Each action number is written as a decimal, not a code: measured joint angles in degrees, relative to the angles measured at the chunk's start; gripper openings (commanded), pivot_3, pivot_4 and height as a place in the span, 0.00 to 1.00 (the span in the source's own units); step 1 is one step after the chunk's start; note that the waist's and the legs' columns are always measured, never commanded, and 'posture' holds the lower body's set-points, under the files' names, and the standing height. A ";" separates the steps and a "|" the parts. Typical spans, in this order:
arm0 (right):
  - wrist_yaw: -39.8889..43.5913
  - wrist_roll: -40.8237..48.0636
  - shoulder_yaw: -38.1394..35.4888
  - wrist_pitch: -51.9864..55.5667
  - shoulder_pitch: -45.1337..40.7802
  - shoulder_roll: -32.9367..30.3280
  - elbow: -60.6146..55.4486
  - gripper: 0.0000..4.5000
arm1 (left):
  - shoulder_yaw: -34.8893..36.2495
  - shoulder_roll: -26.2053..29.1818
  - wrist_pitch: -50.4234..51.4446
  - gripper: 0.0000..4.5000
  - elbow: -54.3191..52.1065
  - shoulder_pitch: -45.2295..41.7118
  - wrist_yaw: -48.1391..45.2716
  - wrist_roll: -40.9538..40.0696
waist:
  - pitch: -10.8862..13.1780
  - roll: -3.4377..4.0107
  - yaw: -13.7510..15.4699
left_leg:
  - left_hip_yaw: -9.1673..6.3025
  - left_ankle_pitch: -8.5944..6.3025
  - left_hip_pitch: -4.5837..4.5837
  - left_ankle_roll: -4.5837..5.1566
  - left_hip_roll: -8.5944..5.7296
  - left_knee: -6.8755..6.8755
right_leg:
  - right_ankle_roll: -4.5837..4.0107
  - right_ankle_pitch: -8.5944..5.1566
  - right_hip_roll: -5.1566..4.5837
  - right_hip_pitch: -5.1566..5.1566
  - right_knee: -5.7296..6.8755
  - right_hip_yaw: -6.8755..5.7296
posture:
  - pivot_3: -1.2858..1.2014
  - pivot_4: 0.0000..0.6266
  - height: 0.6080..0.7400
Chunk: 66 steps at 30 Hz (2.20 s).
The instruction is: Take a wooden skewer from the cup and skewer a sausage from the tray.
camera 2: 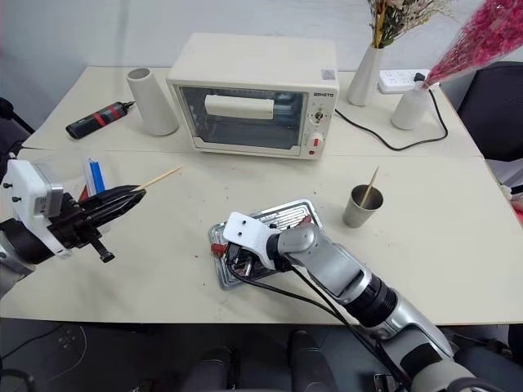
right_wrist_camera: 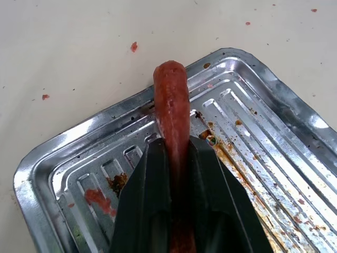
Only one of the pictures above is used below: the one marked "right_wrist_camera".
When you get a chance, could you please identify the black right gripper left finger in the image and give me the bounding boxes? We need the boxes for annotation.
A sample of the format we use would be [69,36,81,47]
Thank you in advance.
[109,138,173,253]

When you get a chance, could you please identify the silver metal baking tray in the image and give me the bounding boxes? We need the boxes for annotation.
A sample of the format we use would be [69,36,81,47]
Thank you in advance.
[13,47,337,253]

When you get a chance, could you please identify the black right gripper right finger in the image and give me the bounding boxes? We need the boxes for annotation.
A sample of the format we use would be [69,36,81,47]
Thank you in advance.
[187,135,274,253]

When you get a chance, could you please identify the red sausage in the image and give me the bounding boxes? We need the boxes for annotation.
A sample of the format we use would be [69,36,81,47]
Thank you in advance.
[153,60,197,253]

